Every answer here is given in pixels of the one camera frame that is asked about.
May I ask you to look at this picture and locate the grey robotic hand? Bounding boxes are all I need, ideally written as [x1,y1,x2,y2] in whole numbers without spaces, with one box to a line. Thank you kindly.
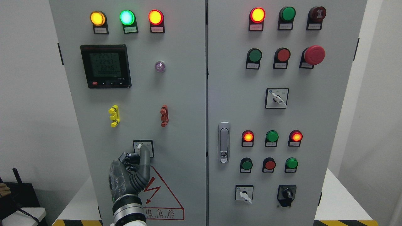
[109,146,151,202]

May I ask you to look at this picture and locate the white rotary switch door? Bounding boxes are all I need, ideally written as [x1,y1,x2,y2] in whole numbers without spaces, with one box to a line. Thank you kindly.
[133,140,155,158]

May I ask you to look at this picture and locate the red electric danger warning sticker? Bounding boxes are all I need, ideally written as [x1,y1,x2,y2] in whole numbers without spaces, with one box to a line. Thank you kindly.
[139,166,185,221]

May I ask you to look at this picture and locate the yellow terminal clip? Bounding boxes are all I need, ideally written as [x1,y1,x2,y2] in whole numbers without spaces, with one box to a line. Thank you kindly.
[109,105,120,128]

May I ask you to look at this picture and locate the red terminal clip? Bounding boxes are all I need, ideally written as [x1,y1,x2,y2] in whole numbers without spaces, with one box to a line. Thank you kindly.
[160,105,169,127]

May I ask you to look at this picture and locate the grey left cabinet door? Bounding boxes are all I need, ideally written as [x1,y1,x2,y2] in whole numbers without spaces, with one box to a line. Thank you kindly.
[49,0,207,226]

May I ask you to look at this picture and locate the grey cabinet door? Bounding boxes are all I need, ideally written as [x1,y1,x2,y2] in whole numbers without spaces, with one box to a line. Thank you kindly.
[49,0,207,226]
[207,0,367,226]

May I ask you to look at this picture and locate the black device with antenna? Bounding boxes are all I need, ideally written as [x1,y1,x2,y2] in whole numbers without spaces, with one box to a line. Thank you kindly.
[0,168,48,226]

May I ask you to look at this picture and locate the black digital power meter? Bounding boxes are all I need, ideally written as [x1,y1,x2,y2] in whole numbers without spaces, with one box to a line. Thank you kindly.
[80,44,132,89]

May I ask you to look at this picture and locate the small clear purple lamp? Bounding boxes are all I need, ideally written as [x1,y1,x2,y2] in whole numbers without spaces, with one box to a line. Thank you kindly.
[155,61,166,73]

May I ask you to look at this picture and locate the green push button lower left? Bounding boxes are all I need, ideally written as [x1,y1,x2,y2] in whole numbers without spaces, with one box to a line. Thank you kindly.
[239,157,253,173]

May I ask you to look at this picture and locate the green push button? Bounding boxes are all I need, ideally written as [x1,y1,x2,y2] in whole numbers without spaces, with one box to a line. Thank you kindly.
[239,157,253,173]
[246,48,262,70]

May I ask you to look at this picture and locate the red lit lamp lower left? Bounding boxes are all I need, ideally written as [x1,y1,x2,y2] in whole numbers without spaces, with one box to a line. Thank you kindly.
[241,130,254,147]

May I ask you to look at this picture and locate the red lit lamp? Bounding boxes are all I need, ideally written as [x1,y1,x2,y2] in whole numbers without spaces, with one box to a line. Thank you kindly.
[248,7,266,31]
[241,130,254,147]
[288,130,303,147]

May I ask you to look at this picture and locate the person hand at left edge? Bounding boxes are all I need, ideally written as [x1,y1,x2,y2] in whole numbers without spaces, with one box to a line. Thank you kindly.
[0,183,11,198]

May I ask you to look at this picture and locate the red push button lower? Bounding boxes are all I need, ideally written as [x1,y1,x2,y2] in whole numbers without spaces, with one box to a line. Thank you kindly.
[262,157,276,173]

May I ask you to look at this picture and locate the red push button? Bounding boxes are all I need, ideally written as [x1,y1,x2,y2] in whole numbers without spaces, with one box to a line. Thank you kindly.
[262,157,276,173]
[273,47,291,69]

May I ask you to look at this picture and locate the green unlit lamp lower middle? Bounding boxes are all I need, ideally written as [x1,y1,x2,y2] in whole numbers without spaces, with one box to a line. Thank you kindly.
[265,130,279,147]

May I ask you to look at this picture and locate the green unlit lamp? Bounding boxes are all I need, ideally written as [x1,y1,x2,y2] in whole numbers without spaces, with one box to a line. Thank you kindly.
[265,130,279,147]
[277,6,296,30]

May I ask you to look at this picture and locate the green lit indicator lamp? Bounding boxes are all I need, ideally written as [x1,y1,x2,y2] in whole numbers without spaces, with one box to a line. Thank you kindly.
[119,10,138,34]

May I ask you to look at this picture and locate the yellow indicator lamp top left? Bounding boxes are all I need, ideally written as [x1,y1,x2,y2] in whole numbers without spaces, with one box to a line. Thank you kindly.
[90,11,109,34]

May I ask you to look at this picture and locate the red lit lamp left door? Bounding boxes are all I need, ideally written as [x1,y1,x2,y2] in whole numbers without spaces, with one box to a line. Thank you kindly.
[148,9,165,33]

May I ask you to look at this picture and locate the green lamp lower right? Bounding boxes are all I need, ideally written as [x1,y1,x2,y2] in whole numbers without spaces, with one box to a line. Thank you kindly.
[284,157,298,173]

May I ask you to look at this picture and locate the red lit lamp lower right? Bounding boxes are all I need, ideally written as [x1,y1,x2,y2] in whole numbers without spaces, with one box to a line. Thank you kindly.
[288,130,303,147]

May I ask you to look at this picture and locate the green push button upper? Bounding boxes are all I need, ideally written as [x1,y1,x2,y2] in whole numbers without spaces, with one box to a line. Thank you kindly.
[246,48,262,70]

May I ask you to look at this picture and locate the grey right cabinet door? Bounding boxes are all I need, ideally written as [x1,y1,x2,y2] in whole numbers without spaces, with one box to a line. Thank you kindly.
[207,0,367,226]

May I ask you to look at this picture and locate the red push button upper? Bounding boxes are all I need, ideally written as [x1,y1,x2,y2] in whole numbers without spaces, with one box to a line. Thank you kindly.
[273,47,291,69]

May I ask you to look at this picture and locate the red lit lamp right top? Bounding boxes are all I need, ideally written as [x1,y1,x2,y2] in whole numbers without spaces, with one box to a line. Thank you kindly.
[248,7,266,31]

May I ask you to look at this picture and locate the white stand platform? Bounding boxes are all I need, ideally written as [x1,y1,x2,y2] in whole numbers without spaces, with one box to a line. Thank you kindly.
[53,170,378,226]

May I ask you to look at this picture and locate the red emergency stop mushroom button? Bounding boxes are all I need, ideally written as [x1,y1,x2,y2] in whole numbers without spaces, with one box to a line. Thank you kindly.
[300,45,326,69]

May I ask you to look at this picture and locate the green unlit lamp right top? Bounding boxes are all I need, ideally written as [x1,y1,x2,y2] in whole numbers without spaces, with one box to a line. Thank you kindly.
[277,6,296,30]

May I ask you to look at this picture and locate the dark red buzzer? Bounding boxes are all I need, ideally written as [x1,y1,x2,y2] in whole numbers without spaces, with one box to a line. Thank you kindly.
[306,6,327,30]

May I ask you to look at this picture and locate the silver door latch handle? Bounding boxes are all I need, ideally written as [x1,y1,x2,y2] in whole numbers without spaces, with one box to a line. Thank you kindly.
[218,122,230,164]

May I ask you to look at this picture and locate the white rotary switch lower right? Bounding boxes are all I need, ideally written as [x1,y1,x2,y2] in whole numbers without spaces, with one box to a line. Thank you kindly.
[235,185,254,204]

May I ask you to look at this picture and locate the white rotary switch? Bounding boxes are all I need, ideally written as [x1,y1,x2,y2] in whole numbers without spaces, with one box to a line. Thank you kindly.
[265,88,290,109]
[235,185,254,204]

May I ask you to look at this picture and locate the black rotary knob switch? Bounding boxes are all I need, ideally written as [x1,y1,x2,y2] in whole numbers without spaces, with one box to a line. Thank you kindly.
[277,185,297,207]

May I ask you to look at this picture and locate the white rotary switch upper right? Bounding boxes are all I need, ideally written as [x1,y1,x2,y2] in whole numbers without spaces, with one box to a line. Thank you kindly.
[265,88,290,109]

